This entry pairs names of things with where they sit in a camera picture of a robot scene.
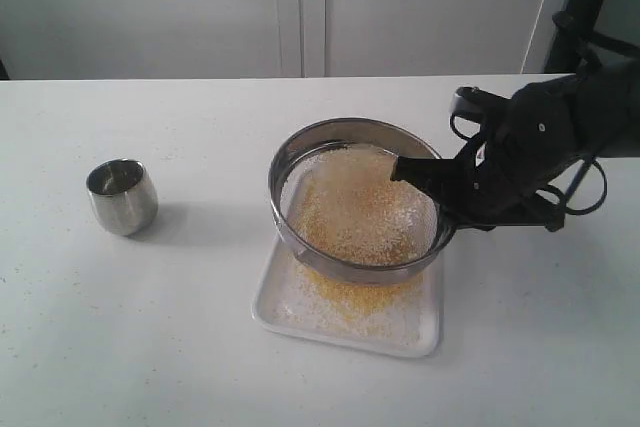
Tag fine yellow sifted grains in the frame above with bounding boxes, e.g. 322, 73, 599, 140
274, 262, 424, 338

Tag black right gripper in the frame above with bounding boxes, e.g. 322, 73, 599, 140
390, 75, 604, 232

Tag round metal sieve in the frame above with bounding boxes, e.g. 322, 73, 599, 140
267, 117, 455, 285

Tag white square tray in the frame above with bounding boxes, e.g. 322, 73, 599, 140
252, 240, 443, 358

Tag white cabinet doors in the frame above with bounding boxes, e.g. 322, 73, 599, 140
1, 0, 565, 79

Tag dark right wrist camera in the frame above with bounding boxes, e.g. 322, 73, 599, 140
451, 86, 509, 124

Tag yellow and white grains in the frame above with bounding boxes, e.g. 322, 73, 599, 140
292, 145, 437, 266

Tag stainless steel cup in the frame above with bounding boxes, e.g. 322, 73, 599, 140
86, 159, 158, 236

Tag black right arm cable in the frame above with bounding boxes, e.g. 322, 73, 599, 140
449, 114, 609, 233

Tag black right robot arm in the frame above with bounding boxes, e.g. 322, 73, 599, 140
391, 0, 639, 232

